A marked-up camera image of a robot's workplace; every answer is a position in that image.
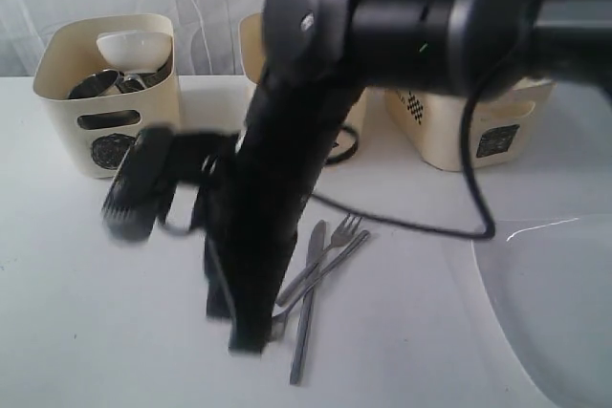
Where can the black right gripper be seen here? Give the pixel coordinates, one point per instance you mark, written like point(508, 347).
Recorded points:
point(304, 94)

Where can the white ceramic bowl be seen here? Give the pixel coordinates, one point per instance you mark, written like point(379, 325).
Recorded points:
point(135, 51)

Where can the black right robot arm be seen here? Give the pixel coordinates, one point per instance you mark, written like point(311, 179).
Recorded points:
point(476, 50)

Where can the cream bin with triangle mark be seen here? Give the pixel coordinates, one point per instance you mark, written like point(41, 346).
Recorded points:
point(253, 57)

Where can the cream bin with square mark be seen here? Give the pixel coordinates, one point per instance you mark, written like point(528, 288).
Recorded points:
point(500, 129)

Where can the steel fork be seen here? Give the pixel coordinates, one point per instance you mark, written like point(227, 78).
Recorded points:
point(341, 237)

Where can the steel table knife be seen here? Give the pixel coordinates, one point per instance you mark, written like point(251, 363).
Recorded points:
point(315, 249)

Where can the cream bin with circle mark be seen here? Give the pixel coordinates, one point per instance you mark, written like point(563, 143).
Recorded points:
point(97, 131)

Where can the steel spoon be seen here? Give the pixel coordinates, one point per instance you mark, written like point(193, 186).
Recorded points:
point(281, 319)

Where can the white square plate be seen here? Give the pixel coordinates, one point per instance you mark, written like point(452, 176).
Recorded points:
point(549, 284)

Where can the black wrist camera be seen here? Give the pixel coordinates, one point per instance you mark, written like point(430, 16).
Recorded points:
point(145, 184)

